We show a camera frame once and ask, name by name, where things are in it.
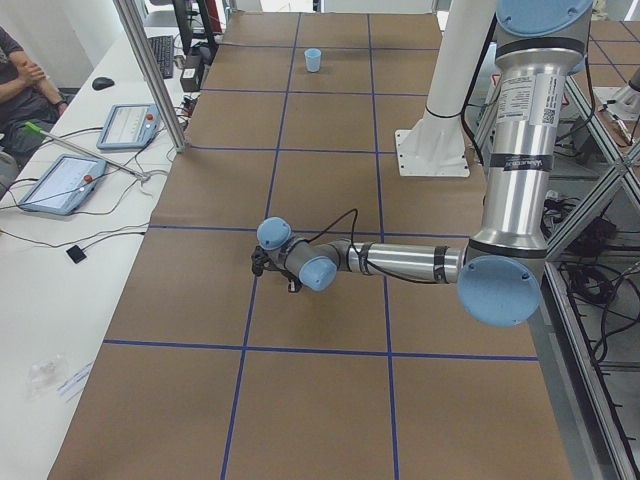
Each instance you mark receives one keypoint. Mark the far blue teach pendant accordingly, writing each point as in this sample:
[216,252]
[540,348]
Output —
[129,127]

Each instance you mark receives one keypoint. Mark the clear plastic bag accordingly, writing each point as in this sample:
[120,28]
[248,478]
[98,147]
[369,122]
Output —
[45,375]

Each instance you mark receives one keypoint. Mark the metal rod green tip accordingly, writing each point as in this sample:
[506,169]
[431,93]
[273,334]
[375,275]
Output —
[142,176]

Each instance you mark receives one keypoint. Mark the seated person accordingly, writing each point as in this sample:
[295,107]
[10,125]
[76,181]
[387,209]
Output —
[26,96]

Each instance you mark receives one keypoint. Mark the near blue teach pendant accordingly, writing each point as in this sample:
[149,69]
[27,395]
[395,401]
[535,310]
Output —
[64,186]

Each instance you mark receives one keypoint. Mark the black keyboard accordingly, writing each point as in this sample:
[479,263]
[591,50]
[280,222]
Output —
[163,49]

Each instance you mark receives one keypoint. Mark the orange black electronics board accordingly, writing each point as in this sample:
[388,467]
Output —
[187,106]

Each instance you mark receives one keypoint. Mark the black box with label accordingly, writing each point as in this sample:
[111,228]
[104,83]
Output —
[192,74]

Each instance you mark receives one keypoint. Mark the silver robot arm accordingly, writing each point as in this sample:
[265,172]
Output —
[497,275]

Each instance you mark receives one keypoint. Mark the white central pedestal column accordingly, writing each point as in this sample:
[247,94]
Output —
[435,146]

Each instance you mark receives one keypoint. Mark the black computer mouse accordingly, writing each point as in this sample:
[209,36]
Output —
[101,83]

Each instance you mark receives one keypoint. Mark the blue teach pendant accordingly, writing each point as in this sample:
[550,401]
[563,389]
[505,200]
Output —
[129,127]
[64,186]

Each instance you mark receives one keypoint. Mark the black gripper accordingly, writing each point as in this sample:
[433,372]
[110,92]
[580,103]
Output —
[274,271]

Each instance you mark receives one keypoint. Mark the small black square pad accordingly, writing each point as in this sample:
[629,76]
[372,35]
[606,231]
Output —
[76,254]

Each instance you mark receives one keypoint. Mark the light blue plastic cup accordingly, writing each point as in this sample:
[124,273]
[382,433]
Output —
[313,58]

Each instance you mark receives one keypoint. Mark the aluminium frame post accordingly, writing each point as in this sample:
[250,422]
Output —
[145,58]

